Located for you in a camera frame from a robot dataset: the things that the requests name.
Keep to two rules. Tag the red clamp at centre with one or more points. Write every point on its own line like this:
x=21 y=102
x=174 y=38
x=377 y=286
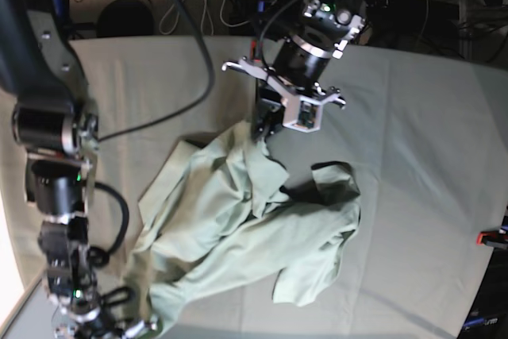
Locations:
x=252 y=47

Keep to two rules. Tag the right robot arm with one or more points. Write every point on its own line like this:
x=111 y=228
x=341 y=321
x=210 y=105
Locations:
x=55 y=121

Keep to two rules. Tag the grey-green table cloth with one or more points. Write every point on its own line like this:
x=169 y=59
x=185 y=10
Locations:
x=425 y=135

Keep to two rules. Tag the light green polo t-shirt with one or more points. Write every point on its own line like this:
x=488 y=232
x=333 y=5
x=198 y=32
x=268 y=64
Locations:
x=218 y=217

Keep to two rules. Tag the red clamp at right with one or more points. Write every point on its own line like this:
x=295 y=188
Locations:
x=496 y=238

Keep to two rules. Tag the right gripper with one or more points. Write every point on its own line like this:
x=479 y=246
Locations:
x=89 y=314

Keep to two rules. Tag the black round stool base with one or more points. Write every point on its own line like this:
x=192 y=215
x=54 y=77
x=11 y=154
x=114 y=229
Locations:
x=125 y=18

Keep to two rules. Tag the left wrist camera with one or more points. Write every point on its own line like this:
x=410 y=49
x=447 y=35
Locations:
x=302 y=114

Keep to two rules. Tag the red clamp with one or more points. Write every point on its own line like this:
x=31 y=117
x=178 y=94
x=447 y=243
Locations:
x=252 y=47
x=496 y=238

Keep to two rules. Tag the black power strip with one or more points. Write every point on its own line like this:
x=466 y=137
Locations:
x=378 y=4

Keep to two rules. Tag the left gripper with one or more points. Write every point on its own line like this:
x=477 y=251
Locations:
x=268 y=111

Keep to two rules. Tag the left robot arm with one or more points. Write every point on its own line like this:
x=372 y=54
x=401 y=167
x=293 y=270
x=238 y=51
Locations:
x=292 y=50

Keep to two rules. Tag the blue clamp at bottom right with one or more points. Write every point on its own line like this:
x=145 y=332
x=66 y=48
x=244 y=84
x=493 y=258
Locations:
x=479 y=322

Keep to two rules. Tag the white plastic bin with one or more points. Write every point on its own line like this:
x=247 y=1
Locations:
x=32 y=316

